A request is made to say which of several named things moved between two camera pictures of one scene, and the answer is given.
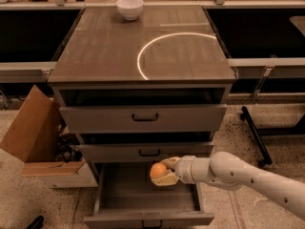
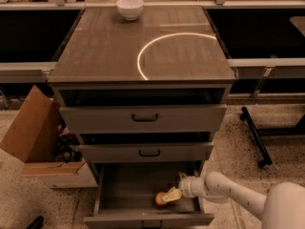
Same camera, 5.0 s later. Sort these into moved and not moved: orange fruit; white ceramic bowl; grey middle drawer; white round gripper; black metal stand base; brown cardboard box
Moved: white round gripper; orange fruit
Not moved: black metal stand base; white ceramic bowl; grey middle drawer; brown cardboard box
